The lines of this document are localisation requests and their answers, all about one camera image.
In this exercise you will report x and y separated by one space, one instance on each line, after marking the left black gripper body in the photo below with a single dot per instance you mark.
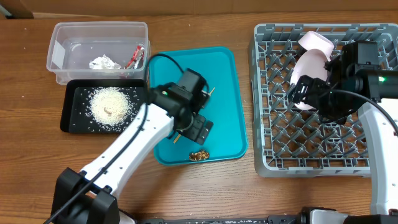
190 123

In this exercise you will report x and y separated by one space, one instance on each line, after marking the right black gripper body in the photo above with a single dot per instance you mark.
336 106

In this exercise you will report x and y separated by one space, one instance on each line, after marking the brown food scrap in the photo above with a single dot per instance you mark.
201 155

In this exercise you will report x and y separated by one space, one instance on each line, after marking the wooden chopstick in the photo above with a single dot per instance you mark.
177 138

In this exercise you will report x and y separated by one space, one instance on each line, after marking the large white plate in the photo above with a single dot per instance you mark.
311 63

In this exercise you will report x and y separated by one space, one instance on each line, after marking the small white bowl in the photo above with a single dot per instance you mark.
313 40

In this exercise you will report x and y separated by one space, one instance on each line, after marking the pile of rice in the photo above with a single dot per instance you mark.
107 110

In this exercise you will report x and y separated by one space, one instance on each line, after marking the red snack wrapper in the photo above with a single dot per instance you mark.
138 55

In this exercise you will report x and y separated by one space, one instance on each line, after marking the white tissue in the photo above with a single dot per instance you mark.
104 63

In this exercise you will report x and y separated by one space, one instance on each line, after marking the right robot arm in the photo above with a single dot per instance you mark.
356 84

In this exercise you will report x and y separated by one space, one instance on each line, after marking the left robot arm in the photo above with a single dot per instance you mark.
91 195

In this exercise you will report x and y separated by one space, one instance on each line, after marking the grey dishwasher rack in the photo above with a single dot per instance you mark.
289 142

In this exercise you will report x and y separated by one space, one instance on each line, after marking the teal serving tray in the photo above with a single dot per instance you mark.
227 138

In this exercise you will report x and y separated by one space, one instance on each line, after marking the black plastic tray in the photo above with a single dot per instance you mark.
74 84

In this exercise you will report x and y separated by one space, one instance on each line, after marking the clear plastic bin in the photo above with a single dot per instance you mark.
73 45

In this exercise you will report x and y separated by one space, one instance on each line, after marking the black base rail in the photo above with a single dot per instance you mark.
217 221

